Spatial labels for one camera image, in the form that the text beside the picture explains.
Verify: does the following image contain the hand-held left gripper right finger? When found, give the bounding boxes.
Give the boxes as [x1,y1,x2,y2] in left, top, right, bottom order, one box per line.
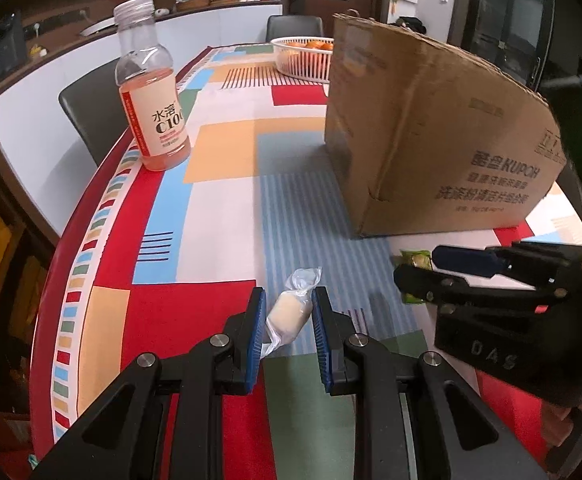
[312,287,546,480]

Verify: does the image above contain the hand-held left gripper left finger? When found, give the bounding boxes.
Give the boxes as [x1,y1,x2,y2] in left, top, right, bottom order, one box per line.
[36,287,268,480]

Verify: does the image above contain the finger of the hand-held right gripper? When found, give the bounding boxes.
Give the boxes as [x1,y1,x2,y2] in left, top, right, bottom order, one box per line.
[393,264,570,314]
[432,244,582,291]

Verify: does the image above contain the small green yellow packet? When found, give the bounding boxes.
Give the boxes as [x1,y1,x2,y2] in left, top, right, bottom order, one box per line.
[396,250,434,306]

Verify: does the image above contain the white candy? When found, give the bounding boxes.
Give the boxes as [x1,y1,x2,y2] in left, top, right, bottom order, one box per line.
[262,266,323,358]

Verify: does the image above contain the brown cardboard box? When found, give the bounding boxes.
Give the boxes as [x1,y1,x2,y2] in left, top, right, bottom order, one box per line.
[324,12,568,238]

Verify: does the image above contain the colourful patchwork tablecloth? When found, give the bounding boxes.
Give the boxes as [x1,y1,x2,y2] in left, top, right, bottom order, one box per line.
[30,42,582,480]

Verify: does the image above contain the white plastic basket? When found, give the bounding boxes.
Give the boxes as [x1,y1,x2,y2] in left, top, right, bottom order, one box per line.
[271,35,336,83]

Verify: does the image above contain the pink drink bottle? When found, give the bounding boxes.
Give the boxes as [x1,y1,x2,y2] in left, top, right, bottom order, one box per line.
[114,0,192,172]

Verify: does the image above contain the dark glass cabinet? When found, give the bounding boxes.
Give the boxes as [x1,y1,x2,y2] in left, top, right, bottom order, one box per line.
[463,0,556,91]

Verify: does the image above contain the dark grey chair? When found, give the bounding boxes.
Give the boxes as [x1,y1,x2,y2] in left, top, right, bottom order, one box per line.
[265,15,324,43]
[58,67,132,167]

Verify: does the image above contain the white round dish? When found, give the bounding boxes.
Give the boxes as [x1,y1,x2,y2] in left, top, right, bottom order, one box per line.
[80,21,117,37]

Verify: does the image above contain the dark grey coffee machine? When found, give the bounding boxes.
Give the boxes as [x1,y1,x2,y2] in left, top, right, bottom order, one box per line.
[0,12,27,83]

